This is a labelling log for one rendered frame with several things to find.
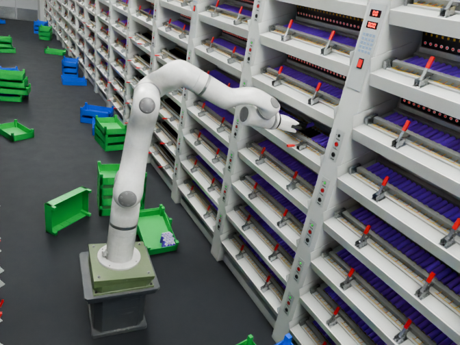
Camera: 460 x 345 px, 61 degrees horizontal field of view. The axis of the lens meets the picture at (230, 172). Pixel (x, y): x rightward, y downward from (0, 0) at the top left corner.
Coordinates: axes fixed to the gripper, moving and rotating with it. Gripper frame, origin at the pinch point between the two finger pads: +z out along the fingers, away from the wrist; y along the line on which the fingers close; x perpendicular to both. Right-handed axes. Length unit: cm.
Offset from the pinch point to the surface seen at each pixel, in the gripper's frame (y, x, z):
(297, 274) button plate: 30, -59, 3
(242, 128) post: -35.5, -15.9, -3.9
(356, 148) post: 34.6, 3.7, -2.5
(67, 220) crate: -102, -115, -65
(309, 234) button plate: 29.9, -37.9, -1.0
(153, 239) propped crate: -64, -104, -21
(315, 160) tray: 20.4, -8.3, -4.6
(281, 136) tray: -4.7, -7.9, -4.1
